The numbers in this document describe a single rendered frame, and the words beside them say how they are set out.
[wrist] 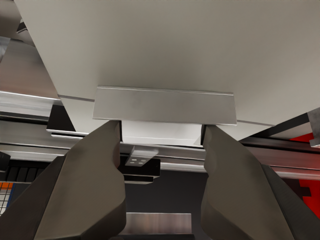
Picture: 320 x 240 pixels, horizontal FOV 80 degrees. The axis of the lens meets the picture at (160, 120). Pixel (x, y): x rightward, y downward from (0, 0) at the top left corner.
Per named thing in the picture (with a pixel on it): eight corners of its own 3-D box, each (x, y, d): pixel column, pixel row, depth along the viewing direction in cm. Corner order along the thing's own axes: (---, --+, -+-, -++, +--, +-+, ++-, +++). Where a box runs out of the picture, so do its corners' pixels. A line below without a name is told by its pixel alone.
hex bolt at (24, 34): (47, 20, 19) (43, 32, 18) (54, 40, 21) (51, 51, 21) (15, 13, 18) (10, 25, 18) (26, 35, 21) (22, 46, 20)
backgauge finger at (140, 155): (186, 142, 29) (187, 176, 27) (150, 165, 52) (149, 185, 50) (104, 133, 26) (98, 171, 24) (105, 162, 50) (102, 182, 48)
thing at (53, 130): (213, 125, 26) (215, 146, 25) (203, 131, 29) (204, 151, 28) (52, 104, 22) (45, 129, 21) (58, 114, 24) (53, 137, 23)
